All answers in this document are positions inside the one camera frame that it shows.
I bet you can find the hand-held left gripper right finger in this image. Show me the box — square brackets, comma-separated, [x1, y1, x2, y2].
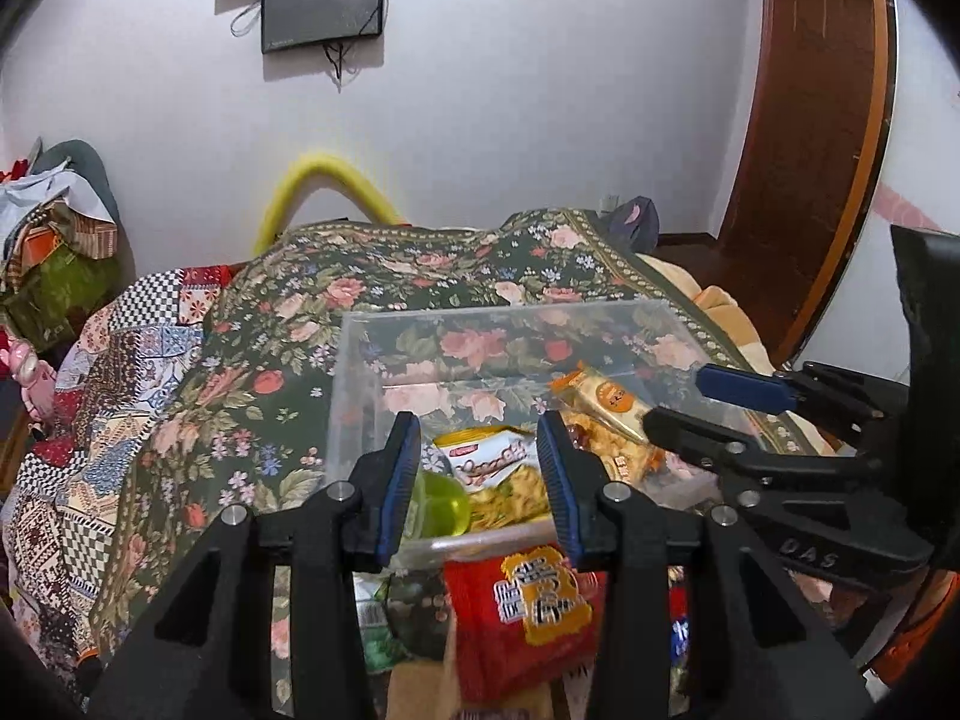
[535, 410, 880, 720]

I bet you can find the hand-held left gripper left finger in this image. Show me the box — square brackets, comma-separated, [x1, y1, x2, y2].
[88, 411, 422, 720]

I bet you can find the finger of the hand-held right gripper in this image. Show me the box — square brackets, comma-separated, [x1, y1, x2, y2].
[643, 406, 887, 522]
[694, 362, 911, 466]

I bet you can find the orange snack packet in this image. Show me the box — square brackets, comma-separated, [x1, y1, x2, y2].
[550, 364, 655, 445]

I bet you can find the clear plastic storage box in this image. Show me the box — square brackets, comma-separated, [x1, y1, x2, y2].
[324, 298, 758, 571]

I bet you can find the clear packet of orange snacks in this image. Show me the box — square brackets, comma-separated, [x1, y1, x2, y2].
[562, 412, 670, 482]

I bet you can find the green jelly cup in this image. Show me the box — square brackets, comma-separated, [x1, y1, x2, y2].
[409, 470, 473, 539]

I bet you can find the yellow chips packet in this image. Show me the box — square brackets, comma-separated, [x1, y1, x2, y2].
[466, 465, 554, 535]

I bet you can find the white snack packet red script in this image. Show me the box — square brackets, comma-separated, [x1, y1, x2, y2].
[433, 425, 538, 494]

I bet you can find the beige plush blanket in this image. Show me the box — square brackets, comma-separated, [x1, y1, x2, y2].
[637, 251, 781, 380]

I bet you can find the green snack packet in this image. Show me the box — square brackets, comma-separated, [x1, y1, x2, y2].
[358, 574, 451, 672]

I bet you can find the dark floral blanket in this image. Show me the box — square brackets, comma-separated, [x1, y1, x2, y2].
[88, 206, 826, 661]

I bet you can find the blue snack packet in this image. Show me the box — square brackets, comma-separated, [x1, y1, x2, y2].
[669, 589, 692, 680]

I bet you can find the grey bag with pink print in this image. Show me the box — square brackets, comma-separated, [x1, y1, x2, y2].
[600, 195, 661, 252]

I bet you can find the brown cardboard box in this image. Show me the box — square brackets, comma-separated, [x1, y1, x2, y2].
[386, 656, 556, 720]

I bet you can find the orange cloth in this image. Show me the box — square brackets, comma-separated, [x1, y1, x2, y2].
[874, 574, 960, 685]

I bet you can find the brown wooden door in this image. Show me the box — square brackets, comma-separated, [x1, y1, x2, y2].
[656, 0, 897, 372]

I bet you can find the patchwork quilt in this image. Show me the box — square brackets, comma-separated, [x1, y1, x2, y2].
[0, 264, 241, 691]

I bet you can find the yellow foam tube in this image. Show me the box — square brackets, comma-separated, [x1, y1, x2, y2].
[252, 152, 410, 256]

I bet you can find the pink toy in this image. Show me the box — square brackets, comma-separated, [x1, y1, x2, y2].
[0, 337, 59, 421]

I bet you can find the pile of folded cloths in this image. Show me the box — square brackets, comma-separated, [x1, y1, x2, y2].
[0, 139, 125, 350]

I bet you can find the black cable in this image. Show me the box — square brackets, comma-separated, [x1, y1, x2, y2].
[322, 41, 353, 91]

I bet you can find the black wall panel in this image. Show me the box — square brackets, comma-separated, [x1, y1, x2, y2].
[260, 0, 387, 55]

